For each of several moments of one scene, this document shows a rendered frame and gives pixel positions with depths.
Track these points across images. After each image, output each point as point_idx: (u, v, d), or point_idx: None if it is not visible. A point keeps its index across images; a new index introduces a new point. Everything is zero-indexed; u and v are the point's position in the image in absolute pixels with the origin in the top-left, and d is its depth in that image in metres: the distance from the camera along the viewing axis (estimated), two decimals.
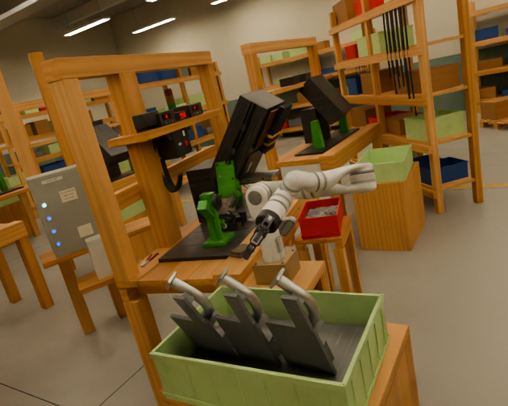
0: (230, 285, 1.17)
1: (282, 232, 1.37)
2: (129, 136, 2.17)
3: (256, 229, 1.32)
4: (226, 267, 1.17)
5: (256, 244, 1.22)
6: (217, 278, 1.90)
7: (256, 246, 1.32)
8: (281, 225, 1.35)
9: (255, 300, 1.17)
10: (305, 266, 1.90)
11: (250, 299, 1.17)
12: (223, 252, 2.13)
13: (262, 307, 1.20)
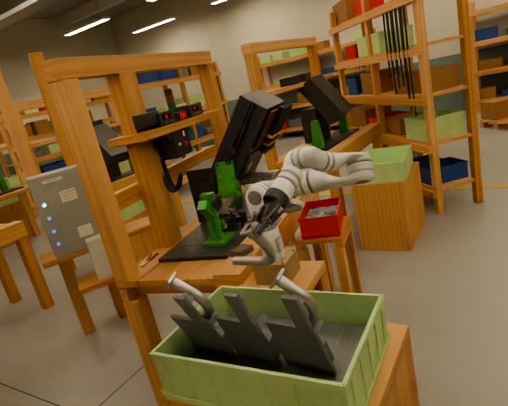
0: (256, 238, 1.21)
1: (285, 209, 1.34)
2: (129, 136, 2.17)
3: (264, 206, 1.27)
4: (256, 222, 1.20)
5: (258, 237, 1.20)
6: (217, 278, 1.90)
7: (261, 223, 1.26)
8: None
9: (273, 254, 1.25)
10: (305, 266, 1.90)
11: (270, 253, 1.24)
12: (223, 252, 2.13)
13: (276, 258, 1.29)
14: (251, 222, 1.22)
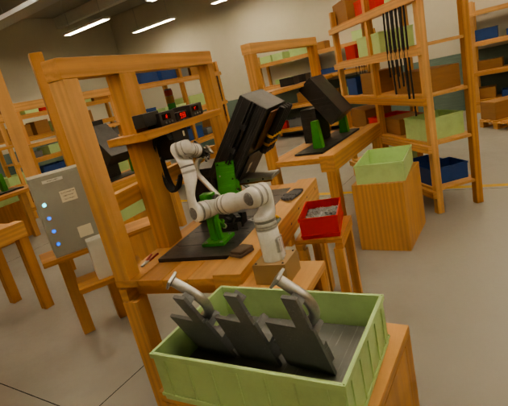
0: None
1: None
2: (129, 136, 2.17)
3: None
4: (205, 145, 2.34)
5: None
6: (217, 278, 1.90)
7: None
8: (190, 156, 2.22)
9: (195, 162, 2.39)
10: (305, 266, 1.90)
11: None
12: (223, 252, 2.13)
13: None
14: (208, 147, 2.34)
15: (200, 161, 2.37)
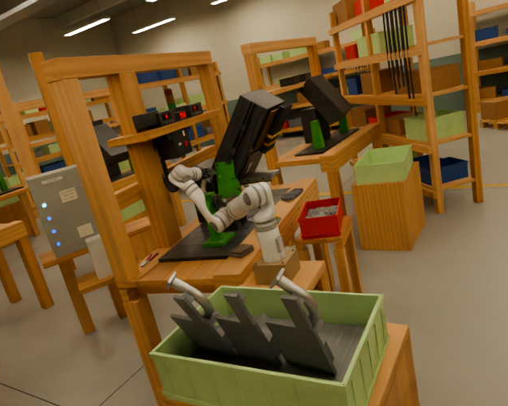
0: None
1: None
2: (129, 136, 2.17)
3: (204, 171, 2.34)
4: (206, 167, 2.42)
5: (207, 172, 2.45)
6: (217, 278, 1.90)
7: None
8: None
9: None
10: (305, 266, 1.90)
11: None
12: (223, 252, 2.13)
13: None
14: (210, 169, 2.41)
15: (206, 184, 2.44)
